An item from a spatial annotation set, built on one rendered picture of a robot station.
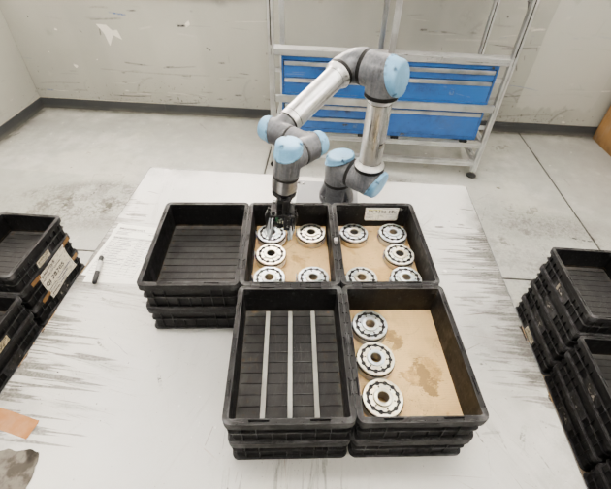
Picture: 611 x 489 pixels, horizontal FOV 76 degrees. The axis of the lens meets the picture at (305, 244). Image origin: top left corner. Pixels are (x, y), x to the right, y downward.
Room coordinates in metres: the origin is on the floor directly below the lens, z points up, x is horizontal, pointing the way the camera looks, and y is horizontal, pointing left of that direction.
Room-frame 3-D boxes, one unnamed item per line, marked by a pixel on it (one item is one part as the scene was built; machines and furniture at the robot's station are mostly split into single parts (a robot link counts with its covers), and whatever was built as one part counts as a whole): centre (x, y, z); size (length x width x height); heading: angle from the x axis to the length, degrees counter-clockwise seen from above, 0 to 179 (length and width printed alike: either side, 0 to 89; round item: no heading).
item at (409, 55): (2.90, -0.55, 0.91); 1.70 x 0.10 x 0.05; 87
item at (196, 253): (0.94, 0.35, 0.87); 0.40 x 0.30 x 0.11; 3
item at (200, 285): (0.94, 0.35, 0.92); 0.40 x 0.30 x 0.02; 3
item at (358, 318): (0.67, -0.19, 0.86); 0.10 x 0.10 x 0.01
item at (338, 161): (1.41, -0.13, 0.93); 0.13 x 0.12 x 0.14; 53
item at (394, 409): (0.45, -0.21, 0.86); 0.10 x 0.10 x 0.01
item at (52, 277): (1.25, 1.18, 0.41); 0.31 x 0.02 x 0.16; 177
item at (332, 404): (0.55, 0.03, 0.87); 0.40 x 0.30 x 0.11; 3
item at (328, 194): (1.42, -0.13, 0.81); 0.15 x 0.15 x 0.10
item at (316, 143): (1.02, 0.01, 1.23); 0.11 x 0.11 x 0.08; 53
